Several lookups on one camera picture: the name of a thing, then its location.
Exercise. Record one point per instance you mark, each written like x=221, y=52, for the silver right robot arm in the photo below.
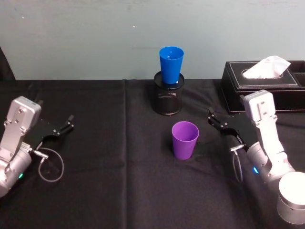
x=269, y=148

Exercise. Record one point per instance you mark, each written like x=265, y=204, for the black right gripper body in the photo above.
x=243, y=128

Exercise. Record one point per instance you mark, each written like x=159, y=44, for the white paper tissue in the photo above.
x=264, y=68

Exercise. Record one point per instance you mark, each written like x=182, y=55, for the black leather tissue box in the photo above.
x=281, y=90

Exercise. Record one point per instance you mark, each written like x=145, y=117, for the black mesh pen holder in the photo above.
x=168, y=100

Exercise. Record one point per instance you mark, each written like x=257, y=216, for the blue plastic cup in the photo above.
x=170, y=66

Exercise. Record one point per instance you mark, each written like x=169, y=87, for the purple plastic cup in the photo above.
x=184, y=143

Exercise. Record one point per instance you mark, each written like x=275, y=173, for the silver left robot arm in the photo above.
x=16, y=133

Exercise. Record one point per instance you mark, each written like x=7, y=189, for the black table cloth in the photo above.
x=119, y=179

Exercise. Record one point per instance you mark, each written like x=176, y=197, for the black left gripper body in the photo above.
x=46, y=131

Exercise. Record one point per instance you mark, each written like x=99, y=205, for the black hanging fabric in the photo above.
x=6, y=69

